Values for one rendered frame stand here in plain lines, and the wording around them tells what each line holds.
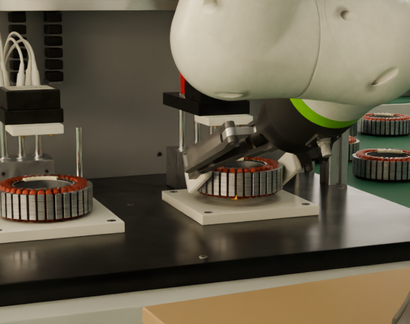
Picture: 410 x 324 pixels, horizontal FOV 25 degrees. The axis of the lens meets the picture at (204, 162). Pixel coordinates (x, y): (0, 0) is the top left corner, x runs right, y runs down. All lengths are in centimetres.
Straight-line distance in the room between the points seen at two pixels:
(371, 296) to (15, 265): 41
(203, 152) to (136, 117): 34
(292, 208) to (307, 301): 49
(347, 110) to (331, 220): 26
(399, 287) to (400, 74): 23
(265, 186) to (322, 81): 34
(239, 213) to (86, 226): 18
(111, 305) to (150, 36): 58
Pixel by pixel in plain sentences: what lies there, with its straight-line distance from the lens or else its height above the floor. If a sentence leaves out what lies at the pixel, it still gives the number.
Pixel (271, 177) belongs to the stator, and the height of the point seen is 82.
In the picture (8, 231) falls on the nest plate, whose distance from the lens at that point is 102.
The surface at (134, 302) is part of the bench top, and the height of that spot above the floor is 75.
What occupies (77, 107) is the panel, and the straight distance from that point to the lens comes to 135.
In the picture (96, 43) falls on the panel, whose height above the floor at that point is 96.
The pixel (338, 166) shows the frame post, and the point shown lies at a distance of 133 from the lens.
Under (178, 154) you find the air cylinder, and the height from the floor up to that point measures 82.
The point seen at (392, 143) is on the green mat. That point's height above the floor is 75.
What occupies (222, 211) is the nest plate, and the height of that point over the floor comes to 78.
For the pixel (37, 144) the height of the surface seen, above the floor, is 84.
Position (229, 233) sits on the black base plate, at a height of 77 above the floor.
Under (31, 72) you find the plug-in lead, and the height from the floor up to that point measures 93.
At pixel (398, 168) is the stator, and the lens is 145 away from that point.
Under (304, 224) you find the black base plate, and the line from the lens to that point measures 109.
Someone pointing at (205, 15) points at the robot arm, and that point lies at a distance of 77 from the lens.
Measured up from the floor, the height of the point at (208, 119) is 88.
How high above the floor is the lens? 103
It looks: 10 degrees down
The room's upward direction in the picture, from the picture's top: straight up
